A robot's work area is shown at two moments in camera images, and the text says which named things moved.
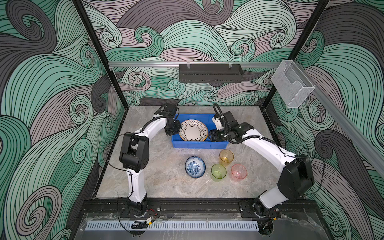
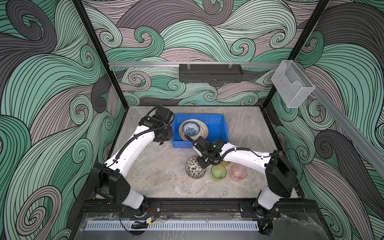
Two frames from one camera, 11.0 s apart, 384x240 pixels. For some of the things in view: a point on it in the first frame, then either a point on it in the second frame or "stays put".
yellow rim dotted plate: [193, 130] stays put
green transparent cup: [218, 172] stays put
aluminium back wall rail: [256, 63] stays put
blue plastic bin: [178, 142] stays put
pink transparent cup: [238, 172] stays put
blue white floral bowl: [195, 167] to [191, 128]
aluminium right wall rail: [372, 147] stays put
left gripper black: [177, 130] to [169, 136]
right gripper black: [214, 136] to [203, 165]
